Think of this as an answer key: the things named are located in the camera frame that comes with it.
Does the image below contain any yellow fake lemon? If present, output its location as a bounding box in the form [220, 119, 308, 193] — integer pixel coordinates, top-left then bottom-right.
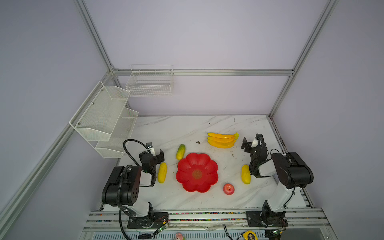
[158, 163, 168, 184]
[241, 165, 251, 185]

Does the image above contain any green-yellow fake mango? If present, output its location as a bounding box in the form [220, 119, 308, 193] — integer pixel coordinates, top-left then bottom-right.
[176, 144, 186, 161]

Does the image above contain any yellow fake banana bunch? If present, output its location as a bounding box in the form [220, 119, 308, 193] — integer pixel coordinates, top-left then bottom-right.
[207, 133, 239, 149]

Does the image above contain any red fake apple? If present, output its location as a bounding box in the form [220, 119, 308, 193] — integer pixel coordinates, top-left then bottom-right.
[223, 184, 235, 196]

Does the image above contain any red flower-shaped fruit bowl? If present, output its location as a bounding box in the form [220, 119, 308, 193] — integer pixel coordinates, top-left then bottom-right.
[176, 153, 219, 193]

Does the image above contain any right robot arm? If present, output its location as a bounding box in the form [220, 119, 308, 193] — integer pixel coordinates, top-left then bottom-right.
[241, 134, 314, 228]

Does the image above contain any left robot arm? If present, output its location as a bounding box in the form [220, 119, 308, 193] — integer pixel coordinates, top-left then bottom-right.
[102, 139, 169, 229]

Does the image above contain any white mesh two-tier shelf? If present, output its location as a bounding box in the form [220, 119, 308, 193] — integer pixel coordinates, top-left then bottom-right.
[70, 82, 139, 159]

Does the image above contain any yellow tape measure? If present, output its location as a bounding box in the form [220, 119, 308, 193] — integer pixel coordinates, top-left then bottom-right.
[243, 231, 258, 240]

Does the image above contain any aluminium front rail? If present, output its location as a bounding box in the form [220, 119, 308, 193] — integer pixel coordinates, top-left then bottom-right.
[83, 208, 331, 232]

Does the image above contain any white wire basket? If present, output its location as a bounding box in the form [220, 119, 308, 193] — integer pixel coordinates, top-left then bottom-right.
[126, 65, 174, 97]

